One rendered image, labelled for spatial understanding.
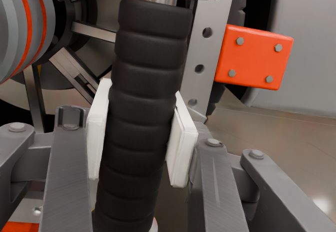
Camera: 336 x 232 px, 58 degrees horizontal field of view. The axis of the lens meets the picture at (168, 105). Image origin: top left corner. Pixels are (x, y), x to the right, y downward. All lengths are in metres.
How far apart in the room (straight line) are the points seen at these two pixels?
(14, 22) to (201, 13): 0.20
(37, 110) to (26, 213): 0.15
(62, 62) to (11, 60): 0.20
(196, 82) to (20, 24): 0.20
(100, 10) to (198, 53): 0.30
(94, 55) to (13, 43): 0.36
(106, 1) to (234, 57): 0.32
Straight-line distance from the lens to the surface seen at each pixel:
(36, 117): 0.52
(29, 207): 0.47
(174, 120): 0.16
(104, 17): 0.62
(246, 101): 0.59
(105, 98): 0.16
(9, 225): 0.50
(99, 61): 0.63
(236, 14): 0.47
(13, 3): 0.28
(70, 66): 0.48
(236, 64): 0.39
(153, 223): 0.21
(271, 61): 0.40
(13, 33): 0.28
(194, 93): 0.38
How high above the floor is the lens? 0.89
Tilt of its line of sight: 18 degrees down
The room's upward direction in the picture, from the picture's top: 11 degrees clockwise
